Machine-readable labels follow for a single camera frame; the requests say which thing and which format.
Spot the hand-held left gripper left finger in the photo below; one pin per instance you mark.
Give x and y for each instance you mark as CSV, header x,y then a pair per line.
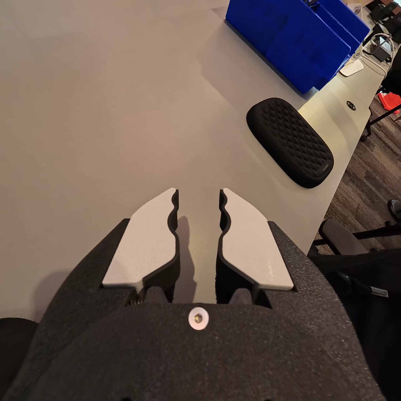
x,y
147,241

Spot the black desk leg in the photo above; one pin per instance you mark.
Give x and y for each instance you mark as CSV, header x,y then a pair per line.
x,y
376,120

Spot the black power adapter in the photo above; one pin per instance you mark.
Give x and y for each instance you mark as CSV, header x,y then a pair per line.
x,y
380,50

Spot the grey desk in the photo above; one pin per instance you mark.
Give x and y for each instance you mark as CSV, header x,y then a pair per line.
x,y
94,94

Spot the red plastic item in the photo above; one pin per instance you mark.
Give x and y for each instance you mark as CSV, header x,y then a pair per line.
x,y
390,101

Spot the round desk grommet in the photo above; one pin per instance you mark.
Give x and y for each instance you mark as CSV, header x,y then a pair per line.
x,y
351,106

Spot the blue plastic bin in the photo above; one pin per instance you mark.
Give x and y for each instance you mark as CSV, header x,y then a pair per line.
x,y
282,37

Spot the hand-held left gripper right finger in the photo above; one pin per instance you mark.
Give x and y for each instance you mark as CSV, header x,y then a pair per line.
x,y
250,247

